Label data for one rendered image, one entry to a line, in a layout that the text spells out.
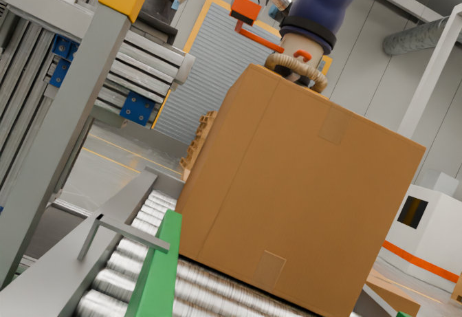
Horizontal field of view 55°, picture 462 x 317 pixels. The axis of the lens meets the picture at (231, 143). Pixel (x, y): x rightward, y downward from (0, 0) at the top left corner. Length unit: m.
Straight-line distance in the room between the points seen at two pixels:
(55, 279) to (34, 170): 0.49
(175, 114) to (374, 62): 5.50
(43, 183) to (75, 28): 0.53
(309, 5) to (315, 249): 1.07
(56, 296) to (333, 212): 0.61
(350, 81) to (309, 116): 11.48
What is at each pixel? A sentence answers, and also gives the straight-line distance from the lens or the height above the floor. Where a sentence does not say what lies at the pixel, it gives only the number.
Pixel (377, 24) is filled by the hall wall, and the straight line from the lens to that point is 12.87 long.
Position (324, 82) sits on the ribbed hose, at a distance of 1.62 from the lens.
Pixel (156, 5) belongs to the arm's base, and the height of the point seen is 1.08.
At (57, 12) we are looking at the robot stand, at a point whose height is 0.92.
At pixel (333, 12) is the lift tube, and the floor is 1.41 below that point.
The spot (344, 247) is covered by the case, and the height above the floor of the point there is 0.69.
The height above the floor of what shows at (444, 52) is 2.66.
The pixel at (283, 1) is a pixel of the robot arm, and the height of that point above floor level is 1.51.
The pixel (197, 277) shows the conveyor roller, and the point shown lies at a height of 0.54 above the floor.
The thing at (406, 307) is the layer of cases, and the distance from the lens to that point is 1.90.
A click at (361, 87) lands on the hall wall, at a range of 12.49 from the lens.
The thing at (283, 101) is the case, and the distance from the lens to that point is 0.88.
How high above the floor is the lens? 0.78
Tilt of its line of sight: level
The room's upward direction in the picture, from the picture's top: 25 degrees clockwise
